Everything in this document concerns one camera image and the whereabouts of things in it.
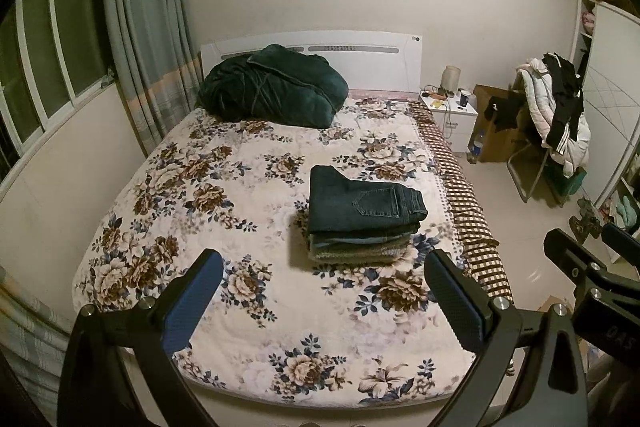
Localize plaid green curtain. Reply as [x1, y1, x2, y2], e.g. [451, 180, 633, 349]
[0, 267, 77, 408]

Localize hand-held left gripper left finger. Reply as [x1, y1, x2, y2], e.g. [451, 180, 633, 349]
[57, 248, 224, 427]

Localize black garment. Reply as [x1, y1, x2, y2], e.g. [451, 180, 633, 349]
[485, 94, 524, 133]

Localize black striped clothes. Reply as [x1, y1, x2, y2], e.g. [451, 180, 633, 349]
[542, 53, 586, 156]

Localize clear water bottle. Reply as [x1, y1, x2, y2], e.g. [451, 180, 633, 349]
[467, 127, 486, 164]

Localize metal folding chair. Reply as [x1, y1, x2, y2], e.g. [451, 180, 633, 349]
[507, 139, 569, 208]

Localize chair with piled clothes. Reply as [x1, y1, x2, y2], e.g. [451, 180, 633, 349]
[515, 59, 592, 178]

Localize white framed window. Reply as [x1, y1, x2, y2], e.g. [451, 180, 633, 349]
[0, 0, 119, 168]

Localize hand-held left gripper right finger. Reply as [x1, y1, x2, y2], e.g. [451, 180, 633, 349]
[424, 248, 589, 427]

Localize dark floor slippers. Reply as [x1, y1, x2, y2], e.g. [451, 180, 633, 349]
[570, 198, 604, 238]

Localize teal clothes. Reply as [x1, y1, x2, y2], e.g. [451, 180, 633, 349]
[617, 197, 639, 226]

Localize bed with floral sheet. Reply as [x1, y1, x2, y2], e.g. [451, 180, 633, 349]
[72, 99, 501, 408]

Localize green bin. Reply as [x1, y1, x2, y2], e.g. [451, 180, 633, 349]
[560, 167, 589, 198]

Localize green striped curtain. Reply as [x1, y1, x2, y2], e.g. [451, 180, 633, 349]
[100, 0, 204, 158]

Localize dark green quilt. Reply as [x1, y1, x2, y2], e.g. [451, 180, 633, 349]
[196, 44, 349, 128]

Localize cream table lamp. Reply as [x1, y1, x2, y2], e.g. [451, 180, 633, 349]
[440, 65, 461, 93]

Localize small open cardboard box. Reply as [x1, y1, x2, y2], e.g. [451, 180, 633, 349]
[537, 296, 574, 316]

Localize folded olive green pants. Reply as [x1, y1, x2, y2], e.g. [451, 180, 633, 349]
[306, 234, 427, 266]

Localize white bed headboard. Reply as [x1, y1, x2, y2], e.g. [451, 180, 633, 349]
[200, 32, 425, 102]

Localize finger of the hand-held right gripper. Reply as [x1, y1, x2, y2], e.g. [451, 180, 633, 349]
[601, 223, 640, 264]
[544, 228, 618, 300]

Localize white wardrobe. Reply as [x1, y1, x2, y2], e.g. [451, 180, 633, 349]
[570, 0, 640, 229]

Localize dark blue jeans pants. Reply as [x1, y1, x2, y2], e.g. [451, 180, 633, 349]
[308, 165, 429, 236]

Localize large brown cardboard box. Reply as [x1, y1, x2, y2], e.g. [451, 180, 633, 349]
[470, 84, 532, 164]

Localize white nightstand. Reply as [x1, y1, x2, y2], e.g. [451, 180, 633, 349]
[419, 89, 480, 154]

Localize brown checkered bed sheet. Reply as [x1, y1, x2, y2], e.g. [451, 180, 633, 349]
[407, 101, 516, 377]

